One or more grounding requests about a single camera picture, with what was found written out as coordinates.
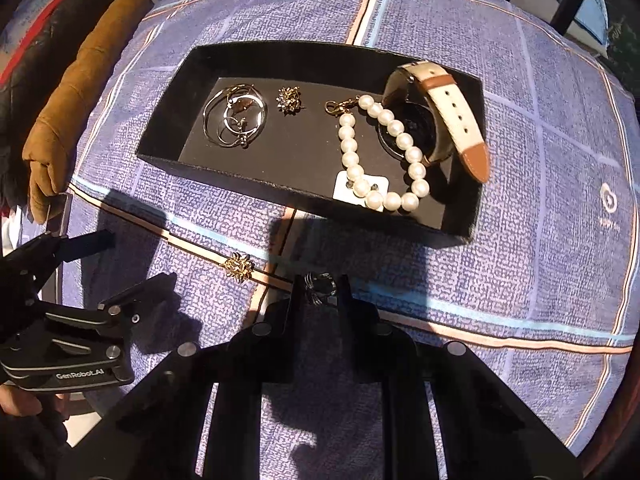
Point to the white blue cloth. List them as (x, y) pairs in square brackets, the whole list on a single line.
[(592, 10)]

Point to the brown plush cushion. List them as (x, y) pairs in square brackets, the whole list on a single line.
[(80, 100)]

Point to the black cardboard box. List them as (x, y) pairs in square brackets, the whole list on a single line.
[(300, 160)]

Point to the bright gold flower earring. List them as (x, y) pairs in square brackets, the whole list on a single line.
[(238, 266)]

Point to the grey flat panel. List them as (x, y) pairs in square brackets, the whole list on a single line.
[(59, 212)]

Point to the dark gold flower earring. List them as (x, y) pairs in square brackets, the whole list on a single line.
[(290, 101)]

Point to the person's left hand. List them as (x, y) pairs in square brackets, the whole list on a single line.
[(17, 400)]

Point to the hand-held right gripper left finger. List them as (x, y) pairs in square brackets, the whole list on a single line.
[(300, 292)]

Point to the green plants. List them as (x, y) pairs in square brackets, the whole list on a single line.
[(625, 50)]

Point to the white earring card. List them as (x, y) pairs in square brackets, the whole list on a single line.
[(345, 187)]

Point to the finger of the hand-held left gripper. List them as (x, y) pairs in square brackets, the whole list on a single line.
[(55, 250), (140, 300)]

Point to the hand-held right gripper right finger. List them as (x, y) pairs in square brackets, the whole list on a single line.
[(345, 292)]

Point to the small silver hoop earring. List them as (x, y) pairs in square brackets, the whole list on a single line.
[(231, 127)]

